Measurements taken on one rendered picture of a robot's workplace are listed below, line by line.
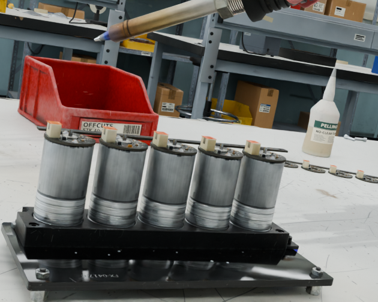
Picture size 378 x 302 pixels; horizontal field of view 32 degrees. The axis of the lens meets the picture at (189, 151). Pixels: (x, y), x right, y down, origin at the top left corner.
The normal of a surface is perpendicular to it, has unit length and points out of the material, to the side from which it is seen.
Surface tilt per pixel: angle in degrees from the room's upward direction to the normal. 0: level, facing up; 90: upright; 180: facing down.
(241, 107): 88
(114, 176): 90
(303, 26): 90
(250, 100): 91
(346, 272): 0
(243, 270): 0
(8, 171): 0
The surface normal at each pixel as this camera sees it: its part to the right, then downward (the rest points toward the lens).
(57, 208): 0.12, 0.22
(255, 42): -0.73, 0.00
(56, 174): -0.22, 0.16
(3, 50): 0.39, 0.26
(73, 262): 0.18, -0.96
